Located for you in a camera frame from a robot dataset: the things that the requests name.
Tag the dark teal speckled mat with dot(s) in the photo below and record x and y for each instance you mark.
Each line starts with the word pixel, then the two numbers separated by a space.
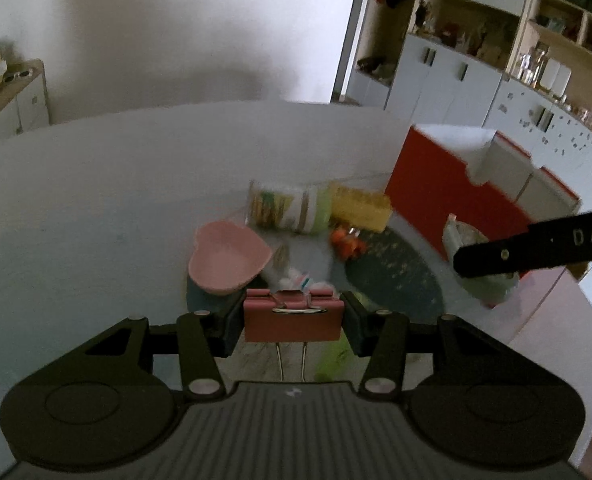
pixel 390 275

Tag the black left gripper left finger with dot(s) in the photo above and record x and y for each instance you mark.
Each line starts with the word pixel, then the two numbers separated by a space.
pixel 209 331

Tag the red cardboard storage box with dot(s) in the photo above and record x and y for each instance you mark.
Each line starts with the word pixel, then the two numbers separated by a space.
pixel 481 176

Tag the pink heart-shaped bowl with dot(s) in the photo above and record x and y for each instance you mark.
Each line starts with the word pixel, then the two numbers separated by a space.
pixel 226 257

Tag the red toy figure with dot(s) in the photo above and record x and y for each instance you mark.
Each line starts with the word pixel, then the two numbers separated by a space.
pixel 346 244

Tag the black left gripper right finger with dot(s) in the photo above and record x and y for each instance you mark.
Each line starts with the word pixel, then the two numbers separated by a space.
pixel 380 336

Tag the yellow rectangular box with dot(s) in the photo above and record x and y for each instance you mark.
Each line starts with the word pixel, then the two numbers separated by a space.
pixel 365 210

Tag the white rabbit toy figure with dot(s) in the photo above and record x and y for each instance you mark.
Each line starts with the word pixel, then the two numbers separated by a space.
pixel 281 275

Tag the green marker pen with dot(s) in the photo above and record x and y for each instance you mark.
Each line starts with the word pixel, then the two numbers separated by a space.
pixel 334 361

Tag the white side drawer cabinet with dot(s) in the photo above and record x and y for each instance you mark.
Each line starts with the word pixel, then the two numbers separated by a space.
pixel 23 104

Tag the white sunglasses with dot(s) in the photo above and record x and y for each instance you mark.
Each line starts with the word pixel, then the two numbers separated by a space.
pixel 18 75

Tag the green lidded snack canister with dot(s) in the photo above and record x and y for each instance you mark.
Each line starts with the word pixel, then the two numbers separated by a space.
pixel 303 209

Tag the pink binder clip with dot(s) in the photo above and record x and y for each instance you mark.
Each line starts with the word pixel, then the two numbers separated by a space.
pixel 291 315

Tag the white wall cabinet unit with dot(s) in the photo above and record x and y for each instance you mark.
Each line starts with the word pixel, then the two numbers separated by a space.
pixel 521 67

